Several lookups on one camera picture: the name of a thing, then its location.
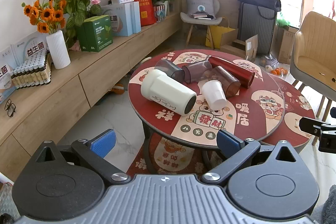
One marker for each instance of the tray of small brown bottles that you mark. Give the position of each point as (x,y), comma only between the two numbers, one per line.
(31,71)

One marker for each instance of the long wooden sideboard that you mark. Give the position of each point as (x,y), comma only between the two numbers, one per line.
(65,98)

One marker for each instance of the yellow paper bag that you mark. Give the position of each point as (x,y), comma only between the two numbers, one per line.
(220,35)

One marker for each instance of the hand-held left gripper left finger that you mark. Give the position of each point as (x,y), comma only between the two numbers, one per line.
(103,144)

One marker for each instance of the pile of oranges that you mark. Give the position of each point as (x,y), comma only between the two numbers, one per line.
(278,72)

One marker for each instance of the white printed display cards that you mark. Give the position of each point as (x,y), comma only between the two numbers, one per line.
(15,56)

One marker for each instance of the small round red printed table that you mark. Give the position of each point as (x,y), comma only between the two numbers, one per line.
(296,108)

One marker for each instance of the green product box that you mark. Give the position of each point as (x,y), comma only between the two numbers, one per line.
(95,33)

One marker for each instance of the grey ribbed suitcase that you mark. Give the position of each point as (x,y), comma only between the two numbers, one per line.
(256,27)

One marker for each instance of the small white ribbed cup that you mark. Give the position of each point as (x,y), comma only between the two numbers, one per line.
(215,95)

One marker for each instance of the large round red printed table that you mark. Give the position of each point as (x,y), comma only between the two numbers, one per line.
(249,113)

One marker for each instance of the brown transparent cup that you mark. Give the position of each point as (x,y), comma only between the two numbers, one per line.
(195,72)
(227,82)

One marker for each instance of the grey transparent cup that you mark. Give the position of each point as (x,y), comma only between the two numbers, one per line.
(168,69)

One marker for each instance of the grey chair with wooden legs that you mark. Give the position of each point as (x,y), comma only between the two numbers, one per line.
(200,20)

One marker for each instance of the grey printed cushion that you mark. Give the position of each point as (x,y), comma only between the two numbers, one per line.
(200,3)

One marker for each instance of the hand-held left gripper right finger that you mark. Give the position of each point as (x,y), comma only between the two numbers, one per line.
(227,142)

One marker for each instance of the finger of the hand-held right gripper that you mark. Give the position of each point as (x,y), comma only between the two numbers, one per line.
(327,142)
(309,124)

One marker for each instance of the orange artificial sunflower bouquet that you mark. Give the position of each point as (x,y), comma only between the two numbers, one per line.
(46,14)

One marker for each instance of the white ribbed vase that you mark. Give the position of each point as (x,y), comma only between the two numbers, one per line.
(58,49)

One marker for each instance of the brown cardboard box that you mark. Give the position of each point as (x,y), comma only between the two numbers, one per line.
(286,44)

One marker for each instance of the grey fuzzy cloth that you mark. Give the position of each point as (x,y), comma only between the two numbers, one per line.
(325,208)

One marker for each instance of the black bag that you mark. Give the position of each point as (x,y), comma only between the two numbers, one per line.
(258,1)

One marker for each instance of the black eyeglasses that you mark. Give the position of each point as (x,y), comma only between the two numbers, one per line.
(10,108)

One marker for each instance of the large white lidded cup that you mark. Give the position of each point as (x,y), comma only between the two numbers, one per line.
(165,92)

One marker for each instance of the metal checker plate case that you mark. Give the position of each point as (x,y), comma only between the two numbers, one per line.
(6,200)

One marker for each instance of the light blue product boxes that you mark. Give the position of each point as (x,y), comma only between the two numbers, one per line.
(123,18)

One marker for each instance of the red metal thermos cup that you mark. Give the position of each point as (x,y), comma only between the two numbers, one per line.
(232,70)

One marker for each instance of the beige upholstered armchair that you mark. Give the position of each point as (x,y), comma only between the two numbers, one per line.
(313,53)

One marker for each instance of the flat cardboard piece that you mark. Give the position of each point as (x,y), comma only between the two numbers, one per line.
(251,47)

